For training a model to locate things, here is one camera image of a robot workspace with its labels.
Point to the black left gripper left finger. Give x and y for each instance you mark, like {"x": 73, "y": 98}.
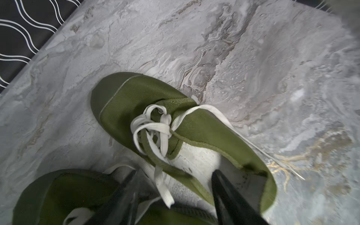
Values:
{"x": 121, "y": 209}

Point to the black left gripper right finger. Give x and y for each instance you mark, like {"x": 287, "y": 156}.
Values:
{"x": 231, "y": 206}

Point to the green shoe one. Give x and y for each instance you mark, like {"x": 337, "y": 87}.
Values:
{"x": 170, "y": 136}
{"x": 71, "y": 196}

